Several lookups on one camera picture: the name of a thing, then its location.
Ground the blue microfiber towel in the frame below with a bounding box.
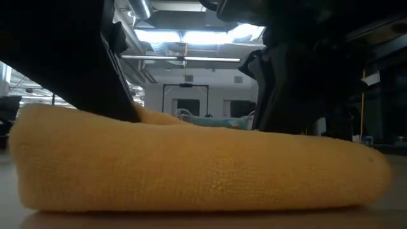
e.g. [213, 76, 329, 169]
[187, 115, 248, 130]

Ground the orange microfiber towel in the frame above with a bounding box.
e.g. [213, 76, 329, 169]
[8, 102, 392, 213]

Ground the black station frame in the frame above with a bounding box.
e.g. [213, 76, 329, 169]
[162, 83, 210, 118]

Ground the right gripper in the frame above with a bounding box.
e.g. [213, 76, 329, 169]
[199, 0, 347, 134]

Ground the bright ceiling light panel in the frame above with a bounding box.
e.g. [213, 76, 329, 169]
[134, 23, 265, 45]

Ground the silver ceiling air duct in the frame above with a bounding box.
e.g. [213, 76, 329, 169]
[127, 0, 153, 20]

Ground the fluorescent ceiling light bar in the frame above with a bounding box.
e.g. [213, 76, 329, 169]
[120, 54, 242, 63]

